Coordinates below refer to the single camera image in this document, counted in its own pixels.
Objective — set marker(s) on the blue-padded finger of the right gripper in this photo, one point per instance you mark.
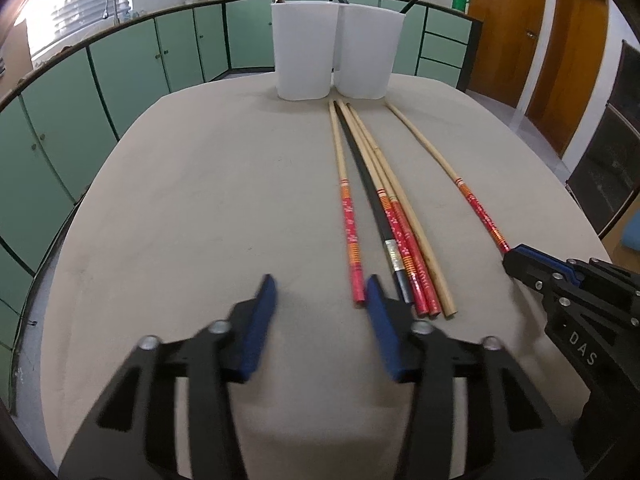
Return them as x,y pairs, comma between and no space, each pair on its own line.
548,262

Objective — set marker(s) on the brown wooden door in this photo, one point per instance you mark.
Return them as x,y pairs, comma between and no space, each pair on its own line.
507,46
570,69

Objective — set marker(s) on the chrome kitchen faucet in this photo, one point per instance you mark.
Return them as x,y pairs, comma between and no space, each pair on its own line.
111,10

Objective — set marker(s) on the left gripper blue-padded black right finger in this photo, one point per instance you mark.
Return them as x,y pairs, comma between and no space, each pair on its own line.
511,433

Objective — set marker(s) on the green lower kitchen cabinets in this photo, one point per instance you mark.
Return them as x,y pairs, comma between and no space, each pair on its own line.
59,125

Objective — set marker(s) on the beige table mat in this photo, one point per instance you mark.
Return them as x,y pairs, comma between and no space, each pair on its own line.
217,185

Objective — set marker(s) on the white double utensil holder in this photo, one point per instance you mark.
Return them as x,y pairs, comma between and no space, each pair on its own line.
320,46

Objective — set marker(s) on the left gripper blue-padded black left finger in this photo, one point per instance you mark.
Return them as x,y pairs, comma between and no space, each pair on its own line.
130,431

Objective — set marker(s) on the dark wooden cabinet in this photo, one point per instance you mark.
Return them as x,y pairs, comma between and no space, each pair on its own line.
606,179

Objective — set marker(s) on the red patterned wooden chopstick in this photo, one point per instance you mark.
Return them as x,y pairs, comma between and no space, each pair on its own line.
349,220
406,258
430,306
481,213

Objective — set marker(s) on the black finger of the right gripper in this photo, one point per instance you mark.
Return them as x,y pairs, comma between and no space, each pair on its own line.
531,275

